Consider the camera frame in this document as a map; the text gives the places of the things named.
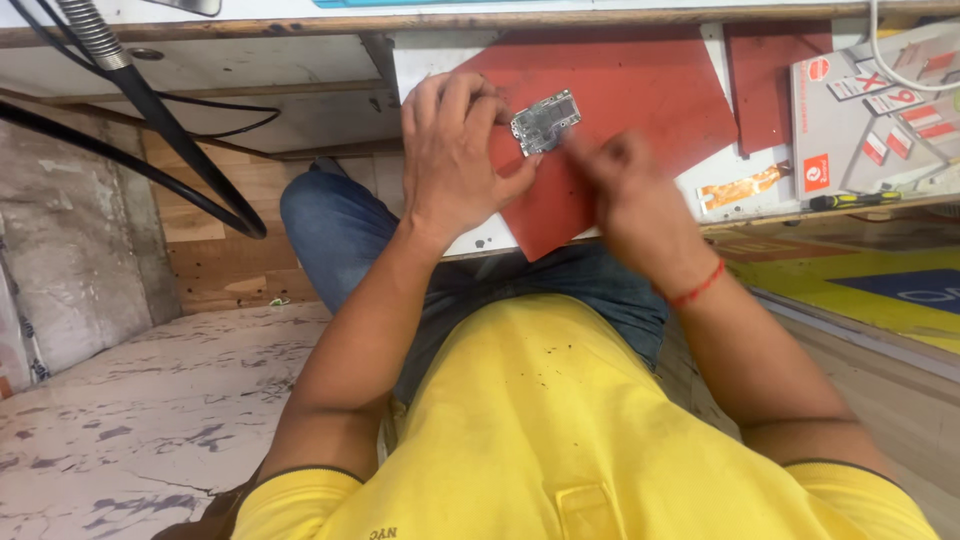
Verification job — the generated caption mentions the person's right hand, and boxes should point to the person's right hand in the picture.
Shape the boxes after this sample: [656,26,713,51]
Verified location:
[562,127,720,300]

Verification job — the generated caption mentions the person's left hand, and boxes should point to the person's left hand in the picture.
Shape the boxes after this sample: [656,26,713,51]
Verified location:
[401,70,543,245]

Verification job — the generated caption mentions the silver phone circuit board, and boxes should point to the silver phone circuit board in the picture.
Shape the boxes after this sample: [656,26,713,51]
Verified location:
[510,88,583,158]

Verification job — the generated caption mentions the large red silicone mat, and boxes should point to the large red silicone mat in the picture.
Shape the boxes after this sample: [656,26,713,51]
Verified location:
[448,28,741,264]

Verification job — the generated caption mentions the orange flex ribbon strip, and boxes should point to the orange flex ribbon strip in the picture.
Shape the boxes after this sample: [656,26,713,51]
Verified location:
[696,162,794,213]

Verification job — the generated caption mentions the small red silicone mat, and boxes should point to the small red silicone mat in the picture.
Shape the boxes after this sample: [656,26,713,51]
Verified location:
[723,20,835,158]

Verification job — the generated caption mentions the white pull-out shelf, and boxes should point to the white pull-out shelf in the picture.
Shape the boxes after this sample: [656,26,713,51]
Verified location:
[390,18,960,262]

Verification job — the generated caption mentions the grey printed work mat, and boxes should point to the grey printed work mat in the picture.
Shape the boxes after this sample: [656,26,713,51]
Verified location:
[789,18,960,202]

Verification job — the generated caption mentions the black yellow screwdriver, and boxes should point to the black yellow screwdriver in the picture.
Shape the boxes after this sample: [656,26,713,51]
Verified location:
[807,190,906,212]

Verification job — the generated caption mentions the blue jeans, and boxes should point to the blue jeans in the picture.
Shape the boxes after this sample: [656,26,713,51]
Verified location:
[279,168,670,406]

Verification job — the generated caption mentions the yellow polo shirt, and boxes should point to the yellow polo shirt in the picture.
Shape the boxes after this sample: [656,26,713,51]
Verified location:
[230,292,942,540]

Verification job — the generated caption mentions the yellow blue printed board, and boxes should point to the yellow blue printed board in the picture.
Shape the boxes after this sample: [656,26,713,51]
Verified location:
[703,216,960,357]

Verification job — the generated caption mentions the grey metal object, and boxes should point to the grey metal object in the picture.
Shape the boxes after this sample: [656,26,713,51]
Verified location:
[141,0,223,18]

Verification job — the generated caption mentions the red thread bracelet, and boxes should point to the red thread bracelet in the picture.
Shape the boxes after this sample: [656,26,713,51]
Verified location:
[666,258,727,311]

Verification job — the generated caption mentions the white cable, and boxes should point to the white cable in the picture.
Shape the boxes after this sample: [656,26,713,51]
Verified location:
[868,0,960,94]

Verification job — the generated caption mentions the thin black cable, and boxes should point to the thin black cable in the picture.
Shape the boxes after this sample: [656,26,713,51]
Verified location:
[6,0,283,141]

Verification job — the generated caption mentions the black hose with metal sleeve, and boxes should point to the black hose with metal sleeve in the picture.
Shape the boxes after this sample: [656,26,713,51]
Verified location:
[0,0,270,241]

